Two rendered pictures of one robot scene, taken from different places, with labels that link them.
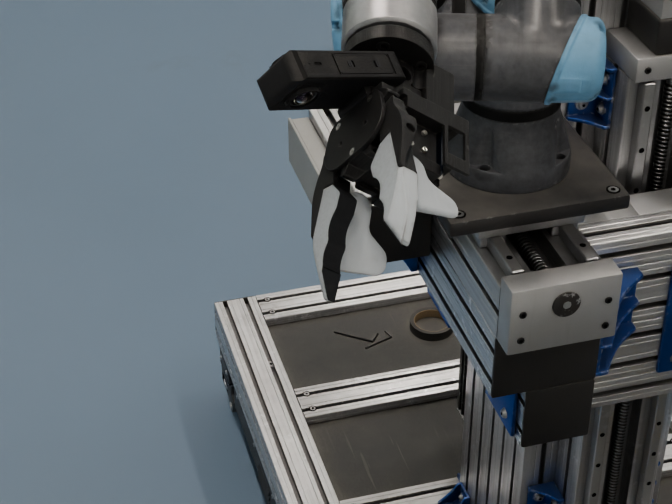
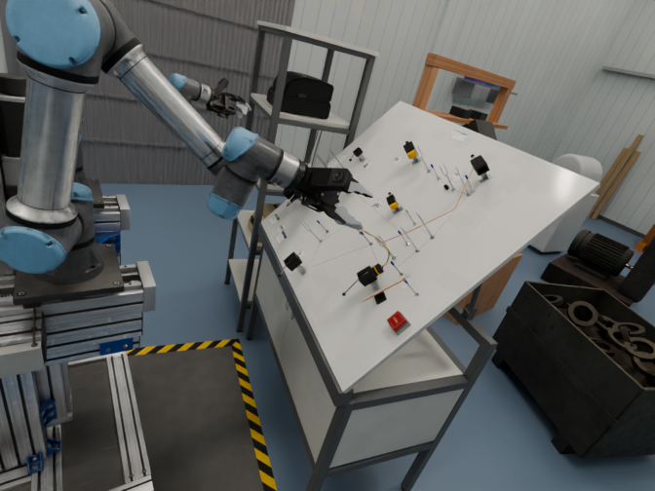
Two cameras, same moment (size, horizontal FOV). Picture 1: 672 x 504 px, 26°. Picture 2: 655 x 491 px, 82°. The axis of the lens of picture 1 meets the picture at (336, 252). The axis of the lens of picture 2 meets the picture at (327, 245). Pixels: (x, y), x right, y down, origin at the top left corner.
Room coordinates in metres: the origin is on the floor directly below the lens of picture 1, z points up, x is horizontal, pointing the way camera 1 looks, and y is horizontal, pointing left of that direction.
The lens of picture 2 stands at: (1.22, 0.75, 1.81)
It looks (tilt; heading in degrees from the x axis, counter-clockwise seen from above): 27 degrees down; 247
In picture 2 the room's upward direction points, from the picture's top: 15 degrees clockwise
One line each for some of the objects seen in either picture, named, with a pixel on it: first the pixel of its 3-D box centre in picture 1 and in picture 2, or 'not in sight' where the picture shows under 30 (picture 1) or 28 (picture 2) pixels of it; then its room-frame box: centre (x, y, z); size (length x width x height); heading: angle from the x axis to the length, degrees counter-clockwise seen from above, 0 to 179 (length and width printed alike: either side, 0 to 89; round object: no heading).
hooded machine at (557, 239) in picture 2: not in sight; (556, 202); (-3.60, -3.04, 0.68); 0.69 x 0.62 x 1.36; 104
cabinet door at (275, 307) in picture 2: not in sight; (273, 293); (0.77, -0.85, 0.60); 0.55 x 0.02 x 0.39; 96
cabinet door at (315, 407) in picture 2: not in sight; (304, 373); (0.72, -0.30, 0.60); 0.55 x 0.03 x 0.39; 96
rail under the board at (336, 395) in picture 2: not in sight; (292, 290); (0.76, -0.58, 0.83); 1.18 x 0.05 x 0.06; 96
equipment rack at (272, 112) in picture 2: not in sight; (284, 192); (0.65, -1.52, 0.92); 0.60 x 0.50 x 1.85; 96
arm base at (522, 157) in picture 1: (509, 124); (68, 250); (1.50, -0.20, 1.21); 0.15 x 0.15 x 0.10
